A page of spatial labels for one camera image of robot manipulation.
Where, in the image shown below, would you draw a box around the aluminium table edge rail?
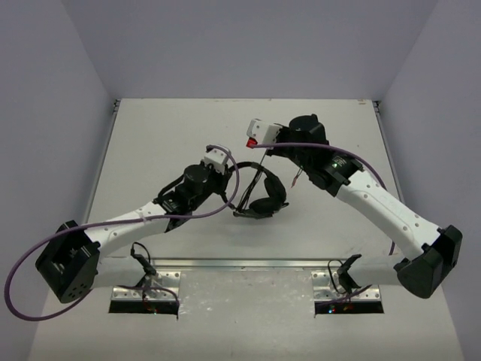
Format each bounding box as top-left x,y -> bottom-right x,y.
97,256 -> 358,268

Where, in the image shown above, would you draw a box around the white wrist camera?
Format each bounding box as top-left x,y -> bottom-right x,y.
202,144 -> 231,174
247,119 -> 282,148

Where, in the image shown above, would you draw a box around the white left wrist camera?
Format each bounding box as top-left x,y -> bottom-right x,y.
202,144 -> 231,174

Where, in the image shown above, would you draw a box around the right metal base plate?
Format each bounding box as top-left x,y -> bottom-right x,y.
311,268 -> 382,302

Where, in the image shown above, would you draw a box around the metal base plate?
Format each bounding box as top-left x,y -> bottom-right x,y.
110,271 -> 181,302
311,268 -> 382,302

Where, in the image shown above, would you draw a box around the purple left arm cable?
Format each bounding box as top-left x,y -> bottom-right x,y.
4,144 -> 241,321

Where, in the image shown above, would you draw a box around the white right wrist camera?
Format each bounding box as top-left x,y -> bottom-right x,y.
247,119 -> 282,148

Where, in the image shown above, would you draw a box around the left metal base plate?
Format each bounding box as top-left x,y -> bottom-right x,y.
110,271 -> 181,302

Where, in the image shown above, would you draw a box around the black headphones with cord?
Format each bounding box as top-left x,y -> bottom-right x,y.
229,161 -> 289,220

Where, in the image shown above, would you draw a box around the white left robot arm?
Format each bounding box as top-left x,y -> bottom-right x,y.
35,159 -> 234,304

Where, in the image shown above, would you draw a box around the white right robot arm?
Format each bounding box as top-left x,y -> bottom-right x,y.
267,114 -> 462,299

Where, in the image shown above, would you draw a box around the thin black base wire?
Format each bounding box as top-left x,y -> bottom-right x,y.
129,242 -> 157,275

